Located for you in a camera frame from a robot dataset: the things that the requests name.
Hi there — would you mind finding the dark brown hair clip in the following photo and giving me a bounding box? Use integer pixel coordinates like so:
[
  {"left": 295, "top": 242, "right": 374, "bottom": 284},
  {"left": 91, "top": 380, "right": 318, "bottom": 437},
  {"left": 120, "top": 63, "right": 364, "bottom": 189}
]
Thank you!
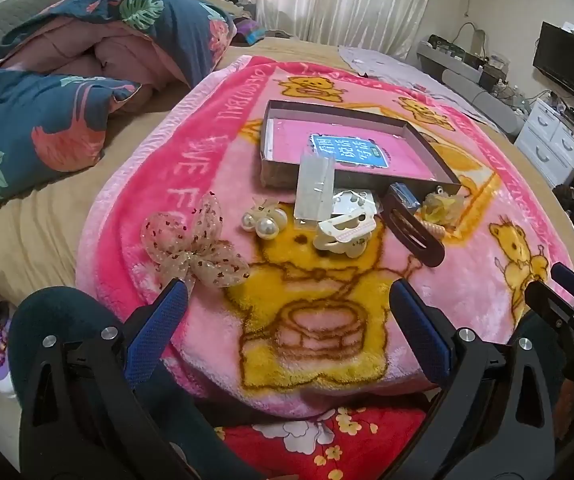
[{"left": 381, "top": 191, "right": 446, "bottom": 268}]

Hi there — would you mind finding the pink bear printed blanket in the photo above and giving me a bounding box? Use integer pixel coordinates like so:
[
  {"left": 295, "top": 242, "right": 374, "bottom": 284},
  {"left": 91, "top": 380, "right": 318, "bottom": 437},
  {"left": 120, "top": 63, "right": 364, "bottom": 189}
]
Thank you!
[{"left": 74, "top": 55, "right": 574, "bottom": 421}]

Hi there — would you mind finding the purple striped pillow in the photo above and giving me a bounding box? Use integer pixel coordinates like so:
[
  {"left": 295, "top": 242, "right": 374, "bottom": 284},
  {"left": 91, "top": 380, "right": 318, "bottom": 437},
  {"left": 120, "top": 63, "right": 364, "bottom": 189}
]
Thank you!
[{"left": 233, "top": 16, "right": 269, "bottom": 47}]

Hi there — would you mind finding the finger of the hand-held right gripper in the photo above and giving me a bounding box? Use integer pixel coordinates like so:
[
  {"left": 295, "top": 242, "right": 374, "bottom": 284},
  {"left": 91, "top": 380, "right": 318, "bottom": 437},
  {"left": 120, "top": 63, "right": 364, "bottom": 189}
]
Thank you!
[
  {"left": 524, "top": 279, "right": 574, "bottom": 335},
  {"left": 550, "top": 262, "right": 574, "bottom": 307}
]

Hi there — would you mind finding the beige mesh bow hair clip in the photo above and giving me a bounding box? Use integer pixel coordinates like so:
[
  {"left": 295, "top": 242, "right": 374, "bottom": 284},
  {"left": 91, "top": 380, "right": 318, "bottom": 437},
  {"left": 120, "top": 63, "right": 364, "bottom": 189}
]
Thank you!
[{"left": 140, "top": 192, "right": 251, "bottom": 293}]

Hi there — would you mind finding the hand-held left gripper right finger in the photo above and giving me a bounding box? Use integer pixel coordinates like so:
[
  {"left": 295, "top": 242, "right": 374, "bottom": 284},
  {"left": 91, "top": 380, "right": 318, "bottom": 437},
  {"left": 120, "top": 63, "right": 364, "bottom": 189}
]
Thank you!
[{"left": 389, "top": 278, "right": 557, "bottom": 480}]

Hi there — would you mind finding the lilac cloth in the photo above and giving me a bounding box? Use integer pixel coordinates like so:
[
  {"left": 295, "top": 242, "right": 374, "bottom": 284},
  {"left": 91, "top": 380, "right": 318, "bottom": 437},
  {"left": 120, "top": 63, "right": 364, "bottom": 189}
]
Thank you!
[{"left": 338, "top": 45, "right": 493, "bottom": 126}]

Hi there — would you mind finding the pearl hair clip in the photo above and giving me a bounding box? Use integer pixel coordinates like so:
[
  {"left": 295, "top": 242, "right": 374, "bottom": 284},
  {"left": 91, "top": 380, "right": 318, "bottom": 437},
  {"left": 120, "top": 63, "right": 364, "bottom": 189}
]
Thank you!
[{"left": 241, "top": 199, "right": 289, "bottom": 235}]

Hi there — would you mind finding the shallow brown cardboard box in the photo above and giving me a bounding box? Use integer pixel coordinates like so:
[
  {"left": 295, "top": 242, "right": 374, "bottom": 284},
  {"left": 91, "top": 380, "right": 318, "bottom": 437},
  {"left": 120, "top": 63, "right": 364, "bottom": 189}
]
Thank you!
[{"left": 259, "top": 100, "right": 463, "bottom": 198}]

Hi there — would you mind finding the white earring card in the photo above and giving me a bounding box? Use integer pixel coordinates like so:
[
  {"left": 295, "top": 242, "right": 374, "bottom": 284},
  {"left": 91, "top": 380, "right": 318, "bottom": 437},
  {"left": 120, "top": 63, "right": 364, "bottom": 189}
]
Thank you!
[{"left": 332, "top": 189, "right": 383, "bottom": 218}]

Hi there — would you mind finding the blue floral quilt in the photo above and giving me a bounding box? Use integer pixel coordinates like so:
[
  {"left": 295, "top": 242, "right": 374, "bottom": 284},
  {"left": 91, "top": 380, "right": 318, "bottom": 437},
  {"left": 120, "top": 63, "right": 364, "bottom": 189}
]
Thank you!
[{"left": 0, "top": 0, "right": 238, "bottom": 206}]

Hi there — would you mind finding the white hair claw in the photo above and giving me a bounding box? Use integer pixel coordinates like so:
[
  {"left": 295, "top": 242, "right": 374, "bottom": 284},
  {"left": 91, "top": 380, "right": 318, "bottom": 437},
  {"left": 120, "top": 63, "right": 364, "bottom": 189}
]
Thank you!
[{"left": 313, "top": 210, "right": 379, "bottom": 256}]

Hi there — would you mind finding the pink spiral hair tie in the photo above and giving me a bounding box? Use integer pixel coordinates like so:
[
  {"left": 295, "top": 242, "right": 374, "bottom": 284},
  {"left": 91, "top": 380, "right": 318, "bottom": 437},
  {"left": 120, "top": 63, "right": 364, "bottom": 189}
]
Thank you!
[{"left": 419, "top": 217, "right": 450, "bottom": 243}]

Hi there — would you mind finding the red floral clothing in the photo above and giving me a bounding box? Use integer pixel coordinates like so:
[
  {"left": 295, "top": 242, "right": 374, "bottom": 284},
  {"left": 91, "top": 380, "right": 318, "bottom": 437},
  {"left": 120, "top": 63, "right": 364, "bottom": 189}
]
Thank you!
[{"left": 214, "top": 405, "right": 433, "bottom": 480}]

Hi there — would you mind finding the white window curtain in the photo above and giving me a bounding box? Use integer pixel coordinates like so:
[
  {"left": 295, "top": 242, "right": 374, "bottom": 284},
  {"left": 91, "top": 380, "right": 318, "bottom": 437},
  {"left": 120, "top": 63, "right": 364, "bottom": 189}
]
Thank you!
[{"left": 244, "top": 0, "right": 440, "bottom": 58}]

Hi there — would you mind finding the white drawer cabinet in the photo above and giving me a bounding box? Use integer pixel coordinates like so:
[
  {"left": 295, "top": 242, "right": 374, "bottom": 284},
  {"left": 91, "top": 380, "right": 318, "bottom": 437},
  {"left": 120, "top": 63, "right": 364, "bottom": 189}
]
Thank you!
[{"left": 514, "top": 97, "right": 574, "bottom": 188}]

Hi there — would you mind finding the yellow mesh scrunchie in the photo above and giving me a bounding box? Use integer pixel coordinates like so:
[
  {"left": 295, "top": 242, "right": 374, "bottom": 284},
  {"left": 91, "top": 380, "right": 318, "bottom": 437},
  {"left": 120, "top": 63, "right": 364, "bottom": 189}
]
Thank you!
[{"left": 419, "top": 187, "right": 468, "bottom": 226}]

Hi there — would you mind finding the clear plastic packet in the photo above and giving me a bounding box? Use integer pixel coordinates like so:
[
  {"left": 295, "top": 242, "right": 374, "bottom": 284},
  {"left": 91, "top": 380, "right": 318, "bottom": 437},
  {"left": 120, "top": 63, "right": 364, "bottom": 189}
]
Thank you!
[{"left": 294, "top": 154, "right": 336, "bottom": 222}]

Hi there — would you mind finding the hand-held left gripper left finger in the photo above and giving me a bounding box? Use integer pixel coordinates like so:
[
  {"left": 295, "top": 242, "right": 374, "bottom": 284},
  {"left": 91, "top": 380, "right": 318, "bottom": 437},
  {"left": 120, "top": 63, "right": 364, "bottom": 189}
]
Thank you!
[{"left": 18, "top": 278, "right": 203, "bottom": 480}]

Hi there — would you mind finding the black flat television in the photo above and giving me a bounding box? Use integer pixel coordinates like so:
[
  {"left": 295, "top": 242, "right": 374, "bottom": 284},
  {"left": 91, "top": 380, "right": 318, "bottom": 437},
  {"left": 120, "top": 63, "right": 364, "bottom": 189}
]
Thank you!
[{"left": 532, "top": 21, "right": 574, "bottom": 111}]

